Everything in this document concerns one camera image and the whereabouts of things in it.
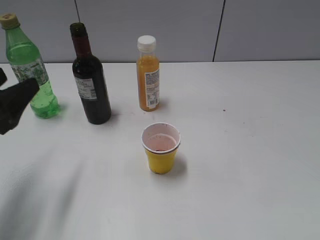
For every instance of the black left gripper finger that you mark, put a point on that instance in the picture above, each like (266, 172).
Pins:
(13, 102)
(3, 77)

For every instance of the dark red wine bottle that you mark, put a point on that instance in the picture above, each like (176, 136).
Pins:
(89, 77)

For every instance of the yellow paper cup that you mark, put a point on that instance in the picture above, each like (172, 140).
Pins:
(161, 141)

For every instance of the green plastic soda bottle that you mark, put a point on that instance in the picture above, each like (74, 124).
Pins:
(26, 62)

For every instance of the orange juice bottle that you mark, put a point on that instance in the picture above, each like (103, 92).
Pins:
(148, 74)

